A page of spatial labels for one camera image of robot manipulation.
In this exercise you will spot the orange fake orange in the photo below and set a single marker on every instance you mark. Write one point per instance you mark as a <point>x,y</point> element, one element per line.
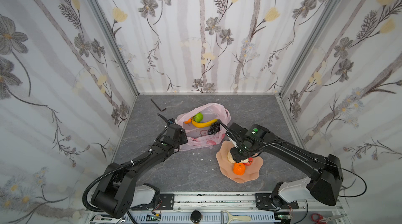
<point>239,169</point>

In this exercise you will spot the pink plastic bag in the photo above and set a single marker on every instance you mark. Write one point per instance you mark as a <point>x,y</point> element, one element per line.
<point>199,137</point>

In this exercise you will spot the beige fake fruit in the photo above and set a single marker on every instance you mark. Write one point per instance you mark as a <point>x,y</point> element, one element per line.
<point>230,158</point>

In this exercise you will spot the aluminium mounting rail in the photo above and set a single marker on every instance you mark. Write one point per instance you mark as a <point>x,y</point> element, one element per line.
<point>213,201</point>

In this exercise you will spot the white utility knife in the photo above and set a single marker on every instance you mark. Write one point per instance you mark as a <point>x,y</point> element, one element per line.
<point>106,219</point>

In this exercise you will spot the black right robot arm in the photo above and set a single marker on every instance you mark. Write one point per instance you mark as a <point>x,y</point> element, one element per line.
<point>324,175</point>

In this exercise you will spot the peach leaf-shaped plate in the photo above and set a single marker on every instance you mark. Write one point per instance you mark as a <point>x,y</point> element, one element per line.
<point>252,171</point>

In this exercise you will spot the dark fake grape bunch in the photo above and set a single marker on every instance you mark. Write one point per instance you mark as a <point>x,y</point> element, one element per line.
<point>214,128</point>

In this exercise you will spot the yellow fake banana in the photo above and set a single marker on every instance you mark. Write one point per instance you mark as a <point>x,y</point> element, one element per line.
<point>203,125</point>

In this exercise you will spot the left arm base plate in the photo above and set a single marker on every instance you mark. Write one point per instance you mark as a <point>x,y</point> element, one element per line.
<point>161,202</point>

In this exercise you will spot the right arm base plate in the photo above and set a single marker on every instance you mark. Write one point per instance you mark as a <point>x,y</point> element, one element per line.
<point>267,200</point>

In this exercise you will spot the green fake fruit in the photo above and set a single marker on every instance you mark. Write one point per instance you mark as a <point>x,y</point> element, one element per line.
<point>198,118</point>

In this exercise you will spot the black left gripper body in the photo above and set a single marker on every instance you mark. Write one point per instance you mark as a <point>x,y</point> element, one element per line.
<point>181,132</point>

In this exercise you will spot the red fake apple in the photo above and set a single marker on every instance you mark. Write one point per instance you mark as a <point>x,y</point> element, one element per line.
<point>249,163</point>

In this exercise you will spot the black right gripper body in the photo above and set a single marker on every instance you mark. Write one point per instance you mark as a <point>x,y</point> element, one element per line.
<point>232,131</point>

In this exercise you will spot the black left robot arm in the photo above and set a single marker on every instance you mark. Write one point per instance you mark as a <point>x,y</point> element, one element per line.
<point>113,192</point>

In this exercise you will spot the white slotted cable duct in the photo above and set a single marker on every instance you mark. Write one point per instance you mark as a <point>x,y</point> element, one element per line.
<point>208,218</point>

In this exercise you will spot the black round knob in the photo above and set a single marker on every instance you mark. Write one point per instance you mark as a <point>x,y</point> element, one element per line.
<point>196,217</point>

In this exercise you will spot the red handled scissors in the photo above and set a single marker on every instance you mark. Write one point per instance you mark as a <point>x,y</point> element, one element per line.
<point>319,219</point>

